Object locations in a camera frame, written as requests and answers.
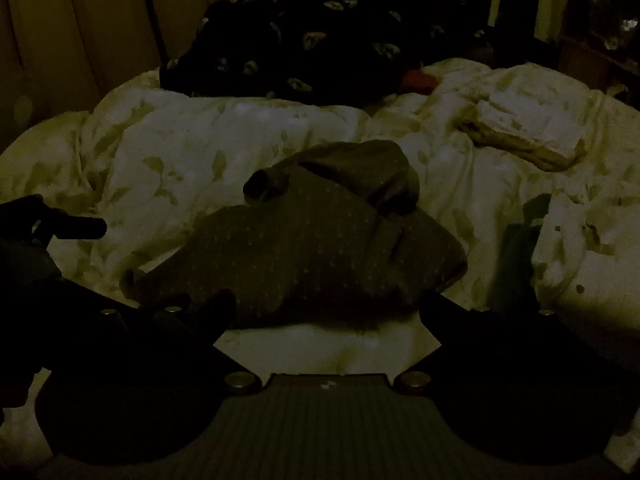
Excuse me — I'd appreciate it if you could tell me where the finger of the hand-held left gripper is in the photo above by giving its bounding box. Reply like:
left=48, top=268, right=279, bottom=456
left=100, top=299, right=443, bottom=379
left=47, top=216, right=108, bottom=241

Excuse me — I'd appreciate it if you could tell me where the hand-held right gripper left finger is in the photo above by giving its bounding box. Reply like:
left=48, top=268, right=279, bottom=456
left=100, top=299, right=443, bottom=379
left=75, top=290, right=266, bottom=392

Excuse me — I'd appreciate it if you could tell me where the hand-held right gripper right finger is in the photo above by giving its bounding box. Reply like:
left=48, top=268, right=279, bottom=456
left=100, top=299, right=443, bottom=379
left=394, top=292, right=618, bottom=392

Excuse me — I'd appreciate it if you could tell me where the green garment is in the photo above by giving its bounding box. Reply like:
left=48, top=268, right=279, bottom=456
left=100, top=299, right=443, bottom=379
left=492, top=192, right=553, bottom=306

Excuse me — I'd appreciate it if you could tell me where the grey dotted garment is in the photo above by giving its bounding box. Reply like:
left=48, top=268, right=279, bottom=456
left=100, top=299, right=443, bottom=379
left=122, top=139, right=470, bottom=331

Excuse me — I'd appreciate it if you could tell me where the white leaf-print duvet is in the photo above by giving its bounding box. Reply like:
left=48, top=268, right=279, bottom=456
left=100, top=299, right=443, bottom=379
left=0, top=57, right=640, bottom=471

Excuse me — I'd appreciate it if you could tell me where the folded white cloth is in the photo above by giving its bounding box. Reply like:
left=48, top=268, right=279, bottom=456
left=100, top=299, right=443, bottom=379
left=457, top=87, right=588, bottom=173

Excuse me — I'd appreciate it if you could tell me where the beige curtain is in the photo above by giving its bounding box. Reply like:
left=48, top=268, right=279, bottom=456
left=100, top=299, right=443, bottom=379
left=0, top=0, right=281, bottom=131

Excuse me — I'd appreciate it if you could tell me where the red object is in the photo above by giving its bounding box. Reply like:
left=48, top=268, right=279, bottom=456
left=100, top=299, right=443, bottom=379
left=400, top=69, right=441, bottom=96

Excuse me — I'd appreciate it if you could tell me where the dark patterned blanket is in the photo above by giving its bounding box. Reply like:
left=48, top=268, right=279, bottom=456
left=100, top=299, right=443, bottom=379
left=160, top=0, right=496, bottom=106

